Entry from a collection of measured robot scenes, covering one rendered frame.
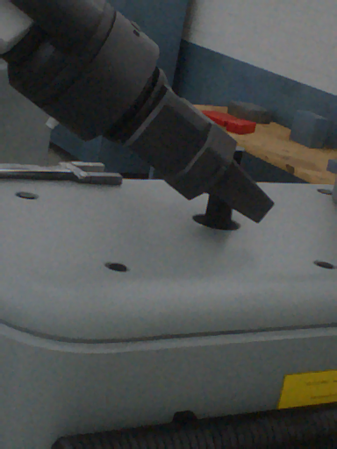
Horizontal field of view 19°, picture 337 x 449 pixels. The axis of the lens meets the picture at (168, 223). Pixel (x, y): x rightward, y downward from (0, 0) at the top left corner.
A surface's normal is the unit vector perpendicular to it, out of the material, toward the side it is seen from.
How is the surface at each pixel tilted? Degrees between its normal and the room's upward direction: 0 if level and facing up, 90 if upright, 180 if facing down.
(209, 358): 90
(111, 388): 90
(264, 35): 90
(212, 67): 90
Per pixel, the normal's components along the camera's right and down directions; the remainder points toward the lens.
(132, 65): 0.54, -0.11
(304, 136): -0.86, -0.01
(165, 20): 0.51, 0.33
